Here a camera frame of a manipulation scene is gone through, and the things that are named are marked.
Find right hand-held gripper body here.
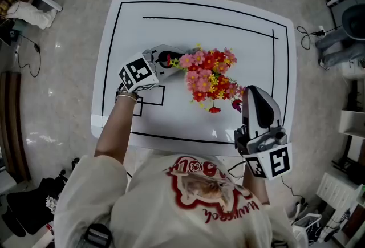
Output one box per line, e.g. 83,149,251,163
233,124,294,181

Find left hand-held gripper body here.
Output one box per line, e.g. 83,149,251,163
118,49,161,94

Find potted red pink flowers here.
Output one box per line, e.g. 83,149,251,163
167,43,246,114

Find person's right forearm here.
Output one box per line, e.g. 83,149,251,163
242,171,270,205

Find person's left forearm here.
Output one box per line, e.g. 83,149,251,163
94,94,138,173

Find white table with black lines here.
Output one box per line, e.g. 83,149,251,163
91,0,297,158

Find white drawer cabinet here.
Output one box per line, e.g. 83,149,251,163
315,172,363,210

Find white open shelf box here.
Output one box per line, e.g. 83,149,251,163
338,109,365,139

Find white low cabinet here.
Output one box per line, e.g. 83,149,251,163
340,58,365,80

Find black white backpack rig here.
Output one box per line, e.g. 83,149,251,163
340,3,365,42

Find brown wooden bench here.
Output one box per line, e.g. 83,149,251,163
0,71,31,184

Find cream printed t-shirt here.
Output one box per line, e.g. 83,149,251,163
53,153,300,248

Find black office chair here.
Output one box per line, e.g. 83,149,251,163
1,157,80,238

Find silver bracelet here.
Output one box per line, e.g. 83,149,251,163
115,90,139,105

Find white wire basket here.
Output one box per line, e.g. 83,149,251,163
291,212,323,248

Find black adapter cable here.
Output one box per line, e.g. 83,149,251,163
15,32,42,78

